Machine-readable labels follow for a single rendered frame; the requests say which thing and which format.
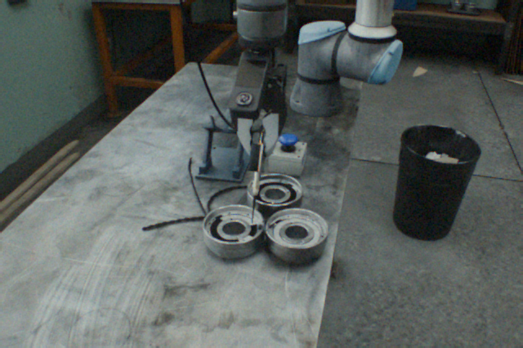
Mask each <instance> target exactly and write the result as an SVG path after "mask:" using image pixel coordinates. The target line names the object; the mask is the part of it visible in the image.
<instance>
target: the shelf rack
mask: <svg viewBox="0 0 523 348"><path fill-rule="evenodd" d="M304 1H305V0H297V2H296V0H288V30H287V39H288V51H287V53H285V54H287V55H293V53H294V52H295V51H294V50H293V39H294V36H295V34H297V37H296V38H295V40H299V34H300V30H301V28H302V23H303V16H305V17H319V18H330V19H339V20H354V21H355V13H356V4H357V0H347V3H346V7H344V6H339V5H323V4H304ZM504 1H505V0H498V2H497V5H496V8H495V9H494V10H493V9H484V8H477V11H478V13H479V14H477V15H476V16H465V15H463V14H452V13H448V11H447V7H446V5H441V4H440V3H425V2H417V4H416V8H417V9H416V11H402V10H393V12H392V18H391V24H392V25H405V26H417V27H429V28H430V29H451V30H455V31H469V32H472V33H489V34H490V36H489V41H488V43H487V47H486V48H487V49H486V53H485V55H484V58H485V59H486V60H492V59H493V58H492V57H491V54H492V50H494V52H495V54H496V55H497V57H498V61H497V66H496V70H495V71H492V72H493V73H494V76H501V77H502V72H503V67H504V65H505V62H506V60H505V59H506V56H507V52H508V49H509V43H510V41H511V39H512V31H513V29H514V26H515V25H514V24H515V21H516V17H517V12H518V9H519V7H520V6H519V4H520V1H521V0H512V4H511V6H512V7H511V10H510V12H509V17H508V20H507V22H506V21H505V20H504V19H503V18H502V17H501V15H502V10H503V4H504ZM295 2H296V3H295ZM296 16H297V27H296V28H295V29H294V24H295V17H296ZM496 35H499V45H500V52H499V51H498V49H497V47H496V46H495V45H494V44H495V38H496ZM502 35H503V42H502Z"/></svg>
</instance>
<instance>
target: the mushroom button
mask: <svg viewBox="0 0 523 348"><path fill-rule="evenodd" d="M279 143H280V144H281V145H285V147H286V148H287V149H289V148H291V145H296V144H297V143H298V138H297V136H295V135H293V134H283V135H281V136H280V137H279Z"/></svg>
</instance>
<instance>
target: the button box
mask: <svg viewBox="0 0 523 348"><path fill-rule="evenodd" d="M305 161H306V143H300V142H298V143H297V144H296V145H291V148H289V149H287V148H286V147H285V145H281V144H280V143H279V140H278V142H277V145H276V147H275V149H274V151H273V152H272V155H271V156H270V157H269V173H274V174H284V175H288V176H301V174H302V170H303V167H304V164H305Z"/></svg>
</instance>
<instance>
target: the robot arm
mask: <svg viewBox="0 0 523 348"><path fill-rule="evenodd" d="M393 1H394V0H357V4H356V13H355V22H354V23H353V24H352V25H351V26H350V27H349V28H348V32H347V31H345V29H346V27H345V25H344V24H343V23H341V22H337V21H320V22H315V23H311V24H307V25H304V26H303V27H302V28H301V30H300V34H299V41H298V44H299V45H298V63H297V81H296V83H295V85H294V88H293V91H292V95H291V97H290V106H291V108H292V109H293V111H295V112H298V113H300V114H303V115H306V116H312V117H328V116H333V115H335V114H339V113H341V112H342V111H343V108H344V97H343V93H342V87H341V82H340V78H341V77H344V78H351V79H355V80H359V82H363V83H367V84H375V85H380V86H382V85H385V84H387V83H388V82H390V80H391V79H392V77H393V76H394V74H395V72H396V70H397V68H398V66H399V64H400V63H399V62H400V58H401V54H402V51H403V44H402V42H401V41H400V40H396V34H397V32H396V30H395V29H394V27H393V26H392V25H391V18H392V12H393V7H394V6H393ZM234 18H238V32H239V44H240V45H241V46H243V47H248V48H250V50H249V51H243V53H242V56H241V59H240V62H239V67H238V68H237V71H236V75H235V81H234V85H233V87H232V91H231V95H230V101H229V104H228V106H229V109H230V116H231V119H232V122H233V124H234V127H235V131H236V132H237V134H238V137H239V139H240V142H242V144H243V146H244V148H245V149H246V151H247V152H248V155H249V156H250V151H251V148H250V147H251V144H252V143H253V142H252V137H253V131H252V125H253V122H254V120H257V119H259V117H260V113H261V109H264V110H265V112H266V113H267V114H265V115H264V118H263V119H262V123H263V127H264V129H265V130H266V135H265V137H264V141H265V144H266V145H265V149H264V155H265V158H269V157H270V156H271V155H272V152H273V151H274V149H275V147H276V145H277V142H278V139H279V136H280V133H281V132H282V131H283V129H284V124H285V122H286V119H287V117H288V104H287V102H286V95H285V93H286V90H287V66H288V64H284V63H278V62H277V51H278V47H280V46H281V45H283V44H284V33H285V30H286V0H237V11H236V12H235V13H234ZM281 66H283V67H281ZM282 82H283V87H282ZM281 87H282V91H281ZM281 93H282V94H281ZM270 109H272V110H271V111H270ZM268 112H269V113H268Z"/></svg>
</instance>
